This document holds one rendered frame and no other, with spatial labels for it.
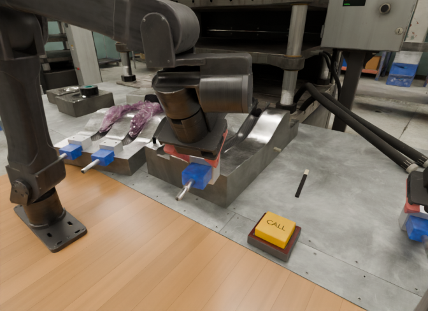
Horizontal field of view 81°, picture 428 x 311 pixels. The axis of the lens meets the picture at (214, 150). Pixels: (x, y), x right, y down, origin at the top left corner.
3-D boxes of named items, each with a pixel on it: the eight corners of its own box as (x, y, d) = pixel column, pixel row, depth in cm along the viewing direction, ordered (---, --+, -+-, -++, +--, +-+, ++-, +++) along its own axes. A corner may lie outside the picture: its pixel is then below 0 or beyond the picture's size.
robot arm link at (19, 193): (62, 158, 52) (39, 155, 53) (24, 182, 44) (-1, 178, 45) (71, 183, 54) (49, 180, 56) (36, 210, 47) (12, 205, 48)
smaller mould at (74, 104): (76, 118, 110) (72, 102, 107) (58, 111, 118) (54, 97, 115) (114, 106, 125) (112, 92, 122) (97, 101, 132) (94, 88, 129)
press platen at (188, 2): (311, 42, 99) (321, -17, 90) (109, 32, 164) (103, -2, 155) (348, 32, 159) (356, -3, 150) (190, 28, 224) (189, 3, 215)
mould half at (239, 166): (226, 209, 58) (227, 158, 51) (148, 173, 71) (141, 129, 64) (297, 135, 94) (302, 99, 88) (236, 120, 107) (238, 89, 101)
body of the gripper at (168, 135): (175, 118, 45) (161, 86, 39) (228, 126, 42) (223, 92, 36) (159, 146, 42) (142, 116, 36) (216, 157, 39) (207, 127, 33)
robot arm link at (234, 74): (253, 102, 37) (255, 7, 31) (246, 123, 29) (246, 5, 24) (179, 101, 39) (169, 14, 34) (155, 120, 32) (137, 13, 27)
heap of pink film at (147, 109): (140, 138, 78) (136, 114, 74) (92, 131, 82) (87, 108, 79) (176, 111, 100) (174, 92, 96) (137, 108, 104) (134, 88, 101)
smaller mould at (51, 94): (62, 106, 124) (58, 94, 121) (48, 102, 131) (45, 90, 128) (93, 98, 137) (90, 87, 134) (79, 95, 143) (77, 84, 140)
